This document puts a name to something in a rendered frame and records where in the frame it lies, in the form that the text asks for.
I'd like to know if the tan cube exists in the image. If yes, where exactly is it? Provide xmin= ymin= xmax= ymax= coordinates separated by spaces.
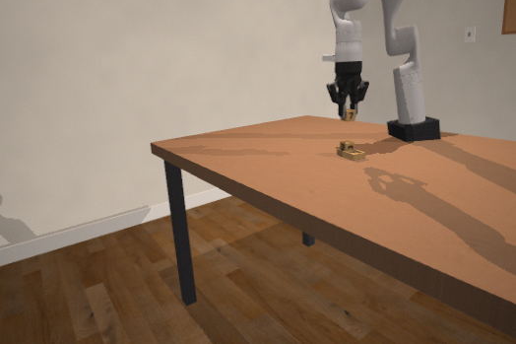
xmin=340 ymin=140 xmax=355 ymax=153
xmin=341 ymin=109 xmax=355 ymax=121

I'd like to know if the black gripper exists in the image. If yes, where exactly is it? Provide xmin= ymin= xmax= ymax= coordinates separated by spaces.
xmin=326 ymin=61 xmax=369 ymax=118

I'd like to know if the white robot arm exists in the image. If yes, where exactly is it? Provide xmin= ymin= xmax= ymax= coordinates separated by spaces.
xmin=322 ymin=0 xmax=425 ymax=124

